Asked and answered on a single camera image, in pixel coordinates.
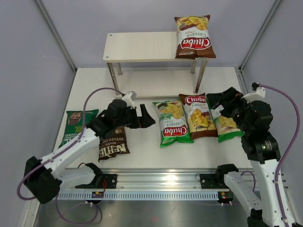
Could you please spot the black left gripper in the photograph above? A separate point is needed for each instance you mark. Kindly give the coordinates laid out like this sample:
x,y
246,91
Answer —
x,y
144,122

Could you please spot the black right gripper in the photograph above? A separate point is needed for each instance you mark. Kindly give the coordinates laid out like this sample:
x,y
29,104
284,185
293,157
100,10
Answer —
x,y
233,98

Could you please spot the brown Chuba bag text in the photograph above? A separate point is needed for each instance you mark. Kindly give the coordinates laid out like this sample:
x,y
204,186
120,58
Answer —
x,y
199,119

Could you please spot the brown Chuba cassava chips bag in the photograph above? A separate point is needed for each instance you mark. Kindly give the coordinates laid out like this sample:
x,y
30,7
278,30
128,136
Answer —
x,y
193,38

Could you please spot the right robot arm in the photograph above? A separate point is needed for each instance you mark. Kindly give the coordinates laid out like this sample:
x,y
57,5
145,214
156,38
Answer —
x,y
253,117

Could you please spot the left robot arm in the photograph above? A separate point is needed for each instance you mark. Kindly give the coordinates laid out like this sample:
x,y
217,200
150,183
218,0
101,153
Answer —
x,y
42,176

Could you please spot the green Chuba cassava chips bag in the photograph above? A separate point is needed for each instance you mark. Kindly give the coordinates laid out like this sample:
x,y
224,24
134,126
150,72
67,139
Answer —
x,y
172,123

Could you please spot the brown Kettle potato chips bag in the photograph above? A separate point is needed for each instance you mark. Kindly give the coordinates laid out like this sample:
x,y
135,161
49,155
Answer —
x,y
115,145

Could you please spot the white two-tier shelf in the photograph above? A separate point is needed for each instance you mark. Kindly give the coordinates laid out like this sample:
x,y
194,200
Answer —
x,y
146,47

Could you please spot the green Chuba bag right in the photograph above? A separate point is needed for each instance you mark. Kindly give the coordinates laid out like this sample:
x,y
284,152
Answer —
x,y
226,127

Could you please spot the green Real hand cooked bag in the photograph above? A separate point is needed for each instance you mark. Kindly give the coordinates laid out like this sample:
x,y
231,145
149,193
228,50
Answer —
x,y
74,124

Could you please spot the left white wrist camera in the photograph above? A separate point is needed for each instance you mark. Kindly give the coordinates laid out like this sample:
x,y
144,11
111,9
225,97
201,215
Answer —
x,y
129,98

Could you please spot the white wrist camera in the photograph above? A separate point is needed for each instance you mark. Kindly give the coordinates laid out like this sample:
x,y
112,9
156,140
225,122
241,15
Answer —
x,y
258,93
129,98

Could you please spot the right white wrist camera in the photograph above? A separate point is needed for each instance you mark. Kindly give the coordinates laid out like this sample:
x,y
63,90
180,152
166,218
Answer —
x,y
258,93

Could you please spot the aluminium mounting rail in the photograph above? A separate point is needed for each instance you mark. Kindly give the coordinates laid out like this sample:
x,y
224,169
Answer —
x,y
84,178

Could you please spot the white slotted cable duct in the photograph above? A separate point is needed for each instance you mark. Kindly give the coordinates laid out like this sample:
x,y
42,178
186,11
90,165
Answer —
x,y
137,196

